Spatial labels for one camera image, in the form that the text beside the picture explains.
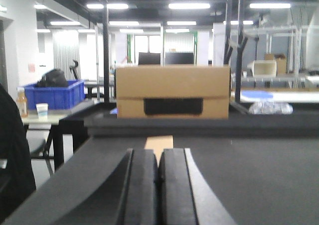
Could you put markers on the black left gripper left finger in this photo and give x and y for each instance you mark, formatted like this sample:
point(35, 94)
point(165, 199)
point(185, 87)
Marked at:
point(139, 199)

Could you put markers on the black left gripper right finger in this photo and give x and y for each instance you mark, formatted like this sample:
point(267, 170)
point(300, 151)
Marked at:
point(186, 197)

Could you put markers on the small brown cardboard package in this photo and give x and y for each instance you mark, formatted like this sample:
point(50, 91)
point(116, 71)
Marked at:
point(158, 144)

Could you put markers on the large brown cardboard box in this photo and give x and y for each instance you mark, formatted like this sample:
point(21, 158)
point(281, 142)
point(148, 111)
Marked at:
point(171, 92)

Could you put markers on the small background cardboard box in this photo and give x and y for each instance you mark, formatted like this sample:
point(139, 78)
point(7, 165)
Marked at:
point(281, 61)

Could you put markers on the black foam table border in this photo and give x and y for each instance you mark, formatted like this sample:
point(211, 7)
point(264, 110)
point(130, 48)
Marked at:
point(303, 122)

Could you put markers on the clear plastic bag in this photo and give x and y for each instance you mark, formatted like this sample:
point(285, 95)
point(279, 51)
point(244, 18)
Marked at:
point(270, 107)

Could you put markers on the person in black clothing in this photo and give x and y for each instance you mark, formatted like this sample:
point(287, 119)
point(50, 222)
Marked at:
point(15, 149)

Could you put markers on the blue flat sheet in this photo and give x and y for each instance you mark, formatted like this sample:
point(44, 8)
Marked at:
point(259, 95)

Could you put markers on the blue plastic crate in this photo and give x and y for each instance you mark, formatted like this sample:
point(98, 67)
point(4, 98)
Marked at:
point(57, 98)

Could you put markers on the white paper cup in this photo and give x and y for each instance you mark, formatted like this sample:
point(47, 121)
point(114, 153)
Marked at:
point(42, 110)

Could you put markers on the black monitor right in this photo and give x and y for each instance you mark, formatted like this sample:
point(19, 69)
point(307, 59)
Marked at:
point(179, 58)

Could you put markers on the black monitor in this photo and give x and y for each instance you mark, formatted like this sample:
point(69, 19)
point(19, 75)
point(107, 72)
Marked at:
point(149, 58)
point(179, 58)

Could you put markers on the black monitor left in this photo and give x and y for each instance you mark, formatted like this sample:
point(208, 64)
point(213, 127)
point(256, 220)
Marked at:
point(149, 58)

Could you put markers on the white open bin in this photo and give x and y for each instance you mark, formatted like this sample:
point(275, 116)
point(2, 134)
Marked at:
point(263, 68)

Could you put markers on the black bag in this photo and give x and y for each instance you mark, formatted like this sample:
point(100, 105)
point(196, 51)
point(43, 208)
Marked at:
point(53, 78)

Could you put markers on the black office chair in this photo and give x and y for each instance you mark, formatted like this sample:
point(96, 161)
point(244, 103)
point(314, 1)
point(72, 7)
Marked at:
point(73, 69)

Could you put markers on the orange drink bottle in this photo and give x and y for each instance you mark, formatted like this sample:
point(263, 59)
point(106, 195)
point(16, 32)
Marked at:
point(21, 102)

